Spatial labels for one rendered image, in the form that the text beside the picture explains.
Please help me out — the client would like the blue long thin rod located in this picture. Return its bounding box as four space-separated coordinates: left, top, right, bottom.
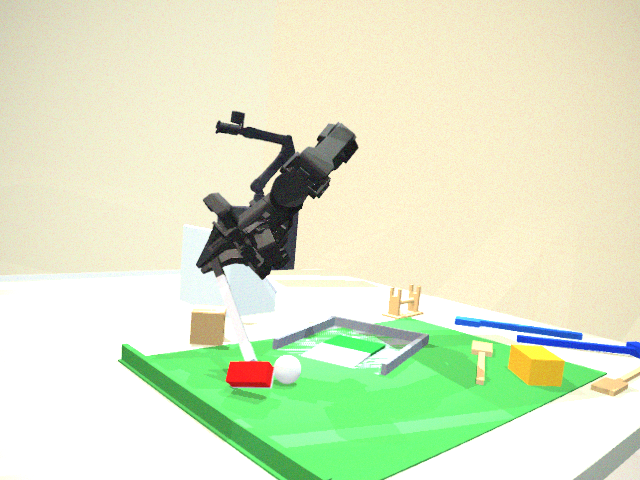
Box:
454 316 583 341

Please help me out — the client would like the yellow block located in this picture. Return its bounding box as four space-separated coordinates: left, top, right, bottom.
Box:
508 345 565 387

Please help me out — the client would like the blue golf putter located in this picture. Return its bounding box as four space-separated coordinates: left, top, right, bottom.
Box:
517 335 640 359

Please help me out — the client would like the green flat mat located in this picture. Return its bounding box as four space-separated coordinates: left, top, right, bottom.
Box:
146 317 607 480

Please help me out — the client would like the white golf ball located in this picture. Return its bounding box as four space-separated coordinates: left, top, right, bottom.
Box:
273 355 301 384

